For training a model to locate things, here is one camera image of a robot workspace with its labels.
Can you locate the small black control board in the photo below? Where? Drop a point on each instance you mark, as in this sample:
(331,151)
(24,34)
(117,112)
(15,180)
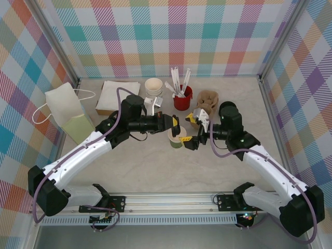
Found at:
(102,220)

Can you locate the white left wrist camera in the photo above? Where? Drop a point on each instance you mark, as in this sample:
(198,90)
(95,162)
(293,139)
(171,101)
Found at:
(153,105)

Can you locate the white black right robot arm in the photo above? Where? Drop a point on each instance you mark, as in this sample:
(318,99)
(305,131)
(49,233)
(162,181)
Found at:
(272,168)

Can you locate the aluminium frame post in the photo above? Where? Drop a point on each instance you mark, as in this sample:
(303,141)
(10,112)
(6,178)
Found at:
(57,39)
(282,39)

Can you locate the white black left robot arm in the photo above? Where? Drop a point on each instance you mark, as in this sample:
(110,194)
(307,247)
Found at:
(77,155)

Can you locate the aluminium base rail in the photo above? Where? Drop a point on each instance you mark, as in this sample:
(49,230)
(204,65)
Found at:
(168,202)

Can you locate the white napkin stack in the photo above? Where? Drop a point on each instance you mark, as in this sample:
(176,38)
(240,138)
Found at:
(111,96)

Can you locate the aluminium table side rail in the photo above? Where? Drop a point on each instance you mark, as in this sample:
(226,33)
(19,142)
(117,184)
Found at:
(265,89)
(58,151)

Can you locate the red plastic cup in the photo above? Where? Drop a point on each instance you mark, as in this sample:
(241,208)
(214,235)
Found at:
(182,103)

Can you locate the control board with lights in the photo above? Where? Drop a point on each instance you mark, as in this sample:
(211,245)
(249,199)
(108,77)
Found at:
(246,219)

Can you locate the white wrapped stir stick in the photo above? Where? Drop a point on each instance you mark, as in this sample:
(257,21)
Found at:
(174,77)
(182,92)
(170,87)
(185,77)
(188,77)
(178,77)

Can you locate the brown cardboard box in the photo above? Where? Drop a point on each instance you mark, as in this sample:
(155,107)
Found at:
(103,112)

